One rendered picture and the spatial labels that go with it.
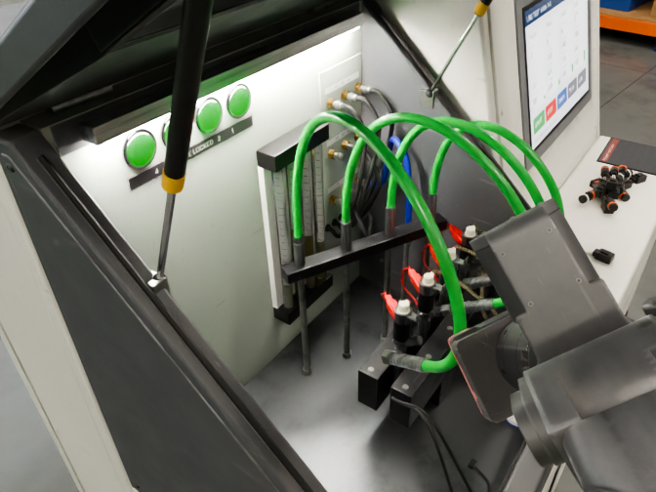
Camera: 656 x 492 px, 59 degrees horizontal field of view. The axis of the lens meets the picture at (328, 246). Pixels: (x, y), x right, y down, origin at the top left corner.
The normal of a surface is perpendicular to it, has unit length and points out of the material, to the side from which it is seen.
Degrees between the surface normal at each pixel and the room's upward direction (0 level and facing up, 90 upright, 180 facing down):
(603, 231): 0
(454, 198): 90
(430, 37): 90
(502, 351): 84
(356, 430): 0
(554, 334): 58
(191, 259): 90
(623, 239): 0
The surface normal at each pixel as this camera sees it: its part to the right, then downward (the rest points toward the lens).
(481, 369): 0.07, -0.14
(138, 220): 0.81, 0.33
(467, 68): -0.58, 0.50
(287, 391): -0.03, -0.80
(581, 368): -0.54, -0.69
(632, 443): -0.54, -0.79
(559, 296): -0.30, -0.02
